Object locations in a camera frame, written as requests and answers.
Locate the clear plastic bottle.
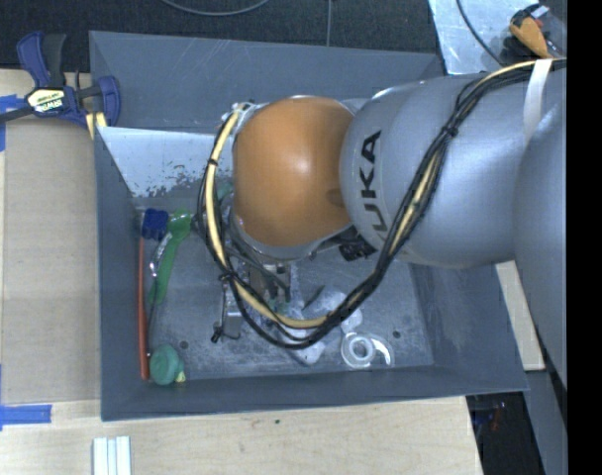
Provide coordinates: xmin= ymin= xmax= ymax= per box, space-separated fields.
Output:
xmin=275 ymin=287 xmax=364 ymax=366

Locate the grey metal bin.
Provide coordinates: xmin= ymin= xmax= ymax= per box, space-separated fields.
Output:
xmin=88 ymin=31 xmax=531 ymax=423

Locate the pale wood flat board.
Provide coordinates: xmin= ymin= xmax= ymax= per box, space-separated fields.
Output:
xmin=1 ymin=125 xmax=102 ymax=406

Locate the thin orange-red stick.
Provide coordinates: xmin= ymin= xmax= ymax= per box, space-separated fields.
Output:
xmin=137 ymin=237 xmax=151 ymax=381

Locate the blue sponge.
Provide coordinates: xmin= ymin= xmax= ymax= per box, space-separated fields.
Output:
xmin=141 ymin=208 xmax=170 ymax=241

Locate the long green toy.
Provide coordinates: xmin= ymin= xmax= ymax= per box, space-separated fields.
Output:
xmin=148 ymin=209 xmax=194 ymax=307

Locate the clear glass ring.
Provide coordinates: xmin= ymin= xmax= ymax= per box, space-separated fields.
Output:
xmin=340 ymin=331 xmax=396 ymax=370

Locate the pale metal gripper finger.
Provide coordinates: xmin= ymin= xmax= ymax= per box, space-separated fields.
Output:
xmin=222 ymin=284 xmax=244 ymax=340

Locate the round green toy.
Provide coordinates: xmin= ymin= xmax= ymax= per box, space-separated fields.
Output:
xmin=149 ymin=343 xmax=187 ymax=387

